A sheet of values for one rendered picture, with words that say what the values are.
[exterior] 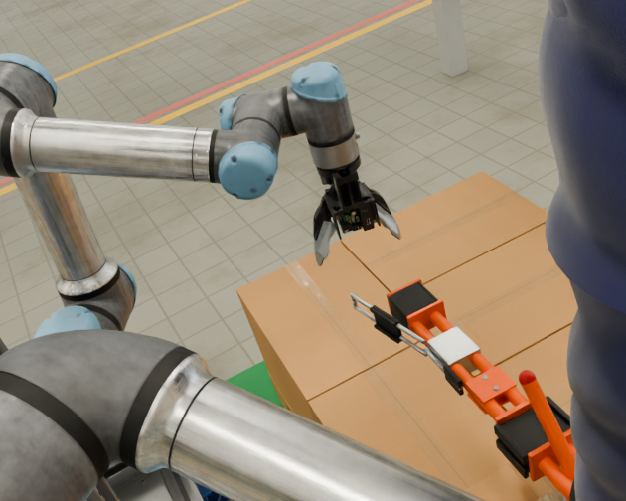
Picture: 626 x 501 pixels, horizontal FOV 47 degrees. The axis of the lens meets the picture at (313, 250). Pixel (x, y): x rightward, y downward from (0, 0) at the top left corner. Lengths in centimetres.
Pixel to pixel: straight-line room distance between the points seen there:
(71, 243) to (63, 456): 80
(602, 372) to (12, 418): 44
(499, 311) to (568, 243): 154
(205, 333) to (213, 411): 264
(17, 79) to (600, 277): 89
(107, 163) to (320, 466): 62
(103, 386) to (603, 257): 36
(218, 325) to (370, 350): 126
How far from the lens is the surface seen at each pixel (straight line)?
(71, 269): 131
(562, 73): 48
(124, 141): 100
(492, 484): 123
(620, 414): 63
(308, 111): 106
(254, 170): 95
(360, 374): 198
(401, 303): 131
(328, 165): 111
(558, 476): 106
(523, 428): 110
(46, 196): 124
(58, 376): 53
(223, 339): 309
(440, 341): 123
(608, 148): 47
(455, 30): 466
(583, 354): 64
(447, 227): 242
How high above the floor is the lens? 196
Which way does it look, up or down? 35 degrees down
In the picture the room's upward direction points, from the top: 17 degrees counter-clockwise
